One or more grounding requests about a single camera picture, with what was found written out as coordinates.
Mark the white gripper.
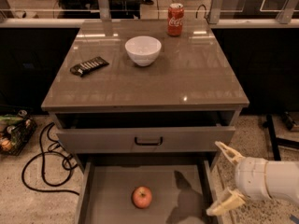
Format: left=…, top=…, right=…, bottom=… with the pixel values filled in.
left=206, top=141, right=269, bottom=216

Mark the red apple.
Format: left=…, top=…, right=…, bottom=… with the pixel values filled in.
left=132, top=186, right=152, bottom=209

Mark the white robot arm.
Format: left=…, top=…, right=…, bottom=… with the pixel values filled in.
left=206, top=141, right=299, bottom=216

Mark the grey open middle drawer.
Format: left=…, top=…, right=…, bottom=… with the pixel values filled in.
left=75, top=161, right=223, bottom=224

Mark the grey top drawer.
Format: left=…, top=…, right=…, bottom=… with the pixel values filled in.
left=56, top=110, right=235, bottom=153

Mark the grey drawer cabinet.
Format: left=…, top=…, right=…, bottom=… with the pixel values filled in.
left=40, top=18, right=250, bottom=224

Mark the black metal stand leg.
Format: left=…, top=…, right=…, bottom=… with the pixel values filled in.
left=263, top=115, right=299, bottom=161

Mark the white ceramic bowl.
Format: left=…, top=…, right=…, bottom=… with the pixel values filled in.
left=125, top=35, right=162, bottom=66

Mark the red Coca-Cola can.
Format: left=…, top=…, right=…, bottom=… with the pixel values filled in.
left=167, top=3, right=184, bottom=36

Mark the black snack bar wrapper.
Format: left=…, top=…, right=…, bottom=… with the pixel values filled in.
left=70, top=56, right=108, bottom=77

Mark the metal railing with glass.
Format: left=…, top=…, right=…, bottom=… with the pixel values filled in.
left=1, top=0, right=299, bottom=28

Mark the black drawer handle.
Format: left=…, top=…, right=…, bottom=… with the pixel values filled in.
left=134, top=137, right=164, bottom=147

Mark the black floor cable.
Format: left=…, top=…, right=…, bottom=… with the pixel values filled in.
left=21, top=121, right=80, bottom=197

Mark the black wire basket with items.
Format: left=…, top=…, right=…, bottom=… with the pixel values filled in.
left=0, top=110, right=36, bottom=156

